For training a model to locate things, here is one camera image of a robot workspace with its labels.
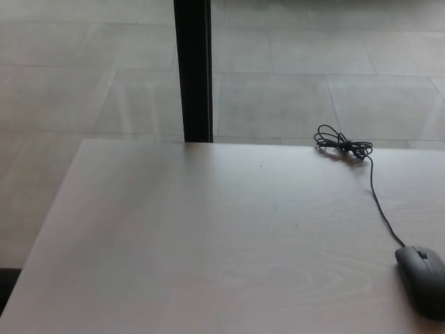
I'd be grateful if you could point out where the black mouse cable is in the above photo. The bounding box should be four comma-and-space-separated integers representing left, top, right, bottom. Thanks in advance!
314, 125, 407, 248

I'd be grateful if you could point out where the black vertical frame post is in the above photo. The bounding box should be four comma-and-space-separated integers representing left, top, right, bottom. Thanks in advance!
173, 0, 213, 144

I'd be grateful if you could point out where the black computer mouse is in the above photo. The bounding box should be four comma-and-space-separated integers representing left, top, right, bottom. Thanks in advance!
394, 245, 445, 321

